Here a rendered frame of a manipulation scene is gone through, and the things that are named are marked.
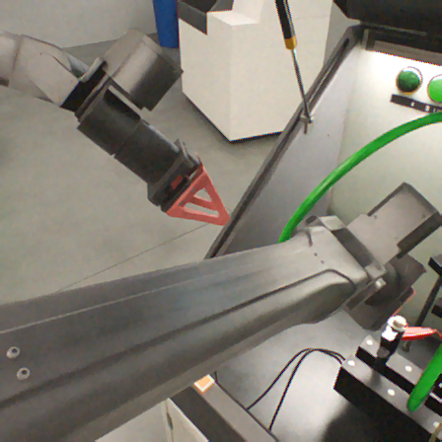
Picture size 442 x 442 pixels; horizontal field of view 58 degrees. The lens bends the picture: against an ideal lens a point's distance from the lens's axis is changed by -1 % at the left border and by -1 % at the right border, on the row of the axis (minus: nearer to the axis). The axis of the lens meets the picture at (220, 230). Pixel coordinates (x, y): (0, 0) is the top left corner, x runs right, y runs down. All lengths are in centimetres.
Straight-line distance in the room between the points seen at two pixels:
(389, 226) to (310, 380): 59
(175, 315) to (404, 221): 28
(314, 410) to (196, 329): 75
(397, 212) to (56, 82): 36
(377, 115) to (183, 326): 78
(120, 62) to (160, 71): 5
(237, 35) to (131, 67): 282
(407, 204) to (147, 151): 27
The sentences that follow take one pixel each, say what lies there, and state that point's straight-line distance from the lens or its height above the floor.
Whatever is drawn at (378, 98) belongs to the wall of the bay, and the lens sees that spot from 89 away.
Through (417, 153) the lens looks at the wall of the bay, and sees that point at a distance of 88.
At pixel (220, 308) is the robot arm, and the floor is 148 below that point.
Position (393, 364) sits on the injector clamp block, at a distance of 82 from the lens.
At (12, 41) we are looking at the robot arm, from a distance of 51.
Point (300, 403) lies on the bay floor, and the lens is 91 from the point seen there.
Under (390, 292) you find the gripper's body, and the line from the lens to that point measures 50.
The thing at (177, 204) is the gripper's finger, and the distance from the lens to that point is 46.
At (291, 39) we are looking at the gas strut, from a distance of 69.
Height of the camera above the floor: 162
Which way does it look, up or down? 39 degrees down
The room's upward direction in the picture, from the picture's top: straight up
